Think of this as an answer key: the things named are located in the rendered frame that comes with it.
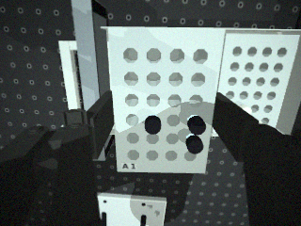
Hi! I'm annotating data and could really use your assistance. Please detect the white block with round holes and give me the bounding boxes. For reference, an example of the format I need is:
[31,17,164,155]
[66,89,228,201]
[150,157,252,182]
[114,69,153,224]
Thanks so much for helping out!
[108,28,225,173]
[217,34,300,127]

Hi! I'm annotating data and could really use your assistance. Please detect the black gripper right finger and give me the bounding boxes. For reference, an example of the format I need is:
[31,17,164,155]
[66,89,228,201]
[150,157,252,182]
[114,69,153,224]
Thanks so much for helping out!
[212,92,301,226]

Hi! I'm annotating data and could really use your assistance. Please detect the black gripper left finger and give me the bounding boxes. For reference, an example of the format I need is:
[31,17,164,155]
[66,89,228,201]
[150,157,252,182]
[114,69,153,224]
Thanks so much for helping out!
[0,90,114,226]

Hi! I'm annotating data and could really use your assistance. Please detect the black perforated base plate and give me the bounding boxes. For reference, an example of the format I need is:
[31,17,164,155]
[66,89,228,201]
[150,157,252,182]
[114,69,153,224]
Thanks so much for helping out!
[0,0,301,226]

